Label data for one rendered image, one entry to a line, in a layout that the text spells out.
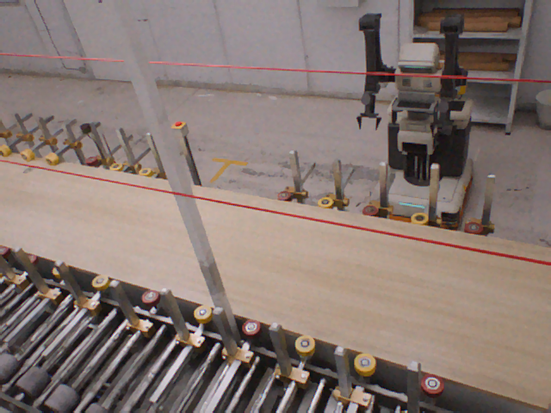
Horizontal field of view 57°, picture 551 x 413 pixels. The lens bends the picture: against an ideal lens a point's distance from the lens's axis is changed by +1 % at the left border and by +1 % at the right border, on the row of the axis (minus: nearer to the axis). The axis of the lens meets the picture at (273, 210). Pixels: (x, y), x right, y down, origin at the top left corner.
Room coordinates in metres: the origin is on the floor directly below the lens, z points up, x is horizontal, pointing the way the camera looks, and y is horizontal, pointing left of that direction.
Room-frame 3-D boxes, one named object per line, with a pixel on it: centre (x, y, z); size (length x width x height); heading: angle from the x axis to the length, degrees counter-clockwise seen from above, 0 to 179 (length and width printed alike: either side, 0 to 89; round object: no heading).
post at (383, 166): (2.02, -0.59, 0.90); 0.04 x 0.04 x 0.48; 56
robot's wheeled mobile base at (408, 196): (2.94, -1.15, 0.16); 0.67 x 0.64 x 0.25; 147
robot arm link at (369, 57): (2.68, -0.72, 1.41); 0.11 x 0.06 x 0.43; 57
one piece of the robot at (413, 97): (2.69, -0.99, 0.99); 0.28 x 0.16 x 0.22; 57
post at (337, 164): (2.16, -0.38, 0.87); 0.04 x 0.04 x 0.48; 56
